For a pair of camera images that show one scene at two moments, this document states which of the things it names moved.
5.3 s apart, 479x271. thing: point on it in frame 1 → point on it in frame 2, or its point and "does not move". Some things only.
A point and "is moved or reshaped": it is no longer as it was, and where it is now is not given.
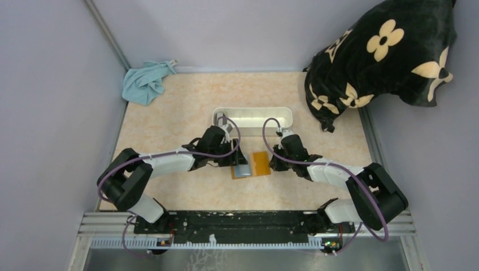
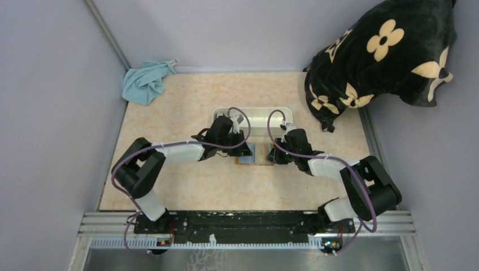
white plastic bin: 255,121 does not move
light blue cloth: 141,84 does not move
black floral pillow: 401,47 does not move
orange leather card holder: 258,164 is moved or reshaped
